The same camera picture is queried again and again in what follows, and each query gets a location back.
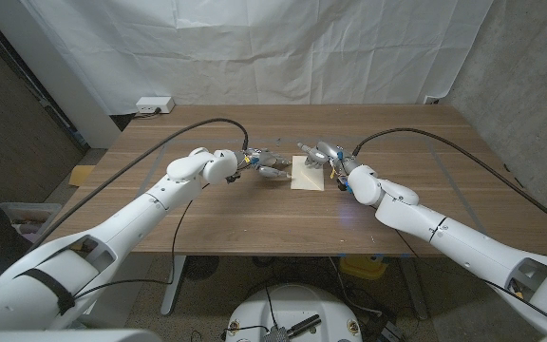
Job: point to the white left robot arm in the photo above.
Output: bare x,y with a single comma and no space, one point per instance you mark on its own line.
126,228

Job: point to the yellow object under table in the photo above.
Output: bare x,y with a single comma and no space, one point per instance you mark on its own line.
361,268

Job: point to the white wrinkled backdrop sheet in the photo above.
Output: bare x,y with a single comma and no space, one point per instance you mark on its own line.
254,47

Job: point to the small white wall outlet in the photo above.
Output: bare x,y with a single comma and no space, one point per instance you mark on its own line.
431,100

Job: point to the clear plastic storage bin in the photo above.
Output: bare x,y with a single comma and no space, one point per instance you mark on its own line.
41,211

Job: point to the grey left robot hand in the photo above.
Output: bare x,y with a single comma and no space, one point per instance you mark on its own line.
264,160

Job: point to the grey table leg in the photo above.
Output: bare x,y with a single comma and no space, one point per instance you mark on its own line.
416,290

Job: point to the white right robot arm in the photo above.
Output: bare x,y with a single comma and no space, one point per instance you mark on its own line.
468,247

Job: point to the white table leg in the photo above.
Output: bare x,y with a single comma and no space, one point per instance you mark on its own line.
178,273

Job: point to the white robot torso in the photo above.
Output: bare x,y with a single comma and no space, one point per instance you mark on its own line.
292,309

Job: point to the black round floor object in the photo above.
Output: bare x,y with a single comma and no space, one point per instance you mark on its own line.
202,267

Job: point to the cream paper envelope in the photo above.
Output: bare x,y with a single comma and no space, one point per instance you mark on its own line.
307,179

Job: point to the white power strip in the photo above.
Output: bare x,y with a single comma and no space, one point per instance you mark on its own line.
155,104

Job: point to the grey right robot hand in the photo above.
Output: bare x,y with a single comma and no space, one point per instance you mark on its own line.
333,156

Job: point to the tan cardboard piece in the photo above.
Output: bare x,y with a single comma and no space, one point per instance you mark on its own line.
81,176

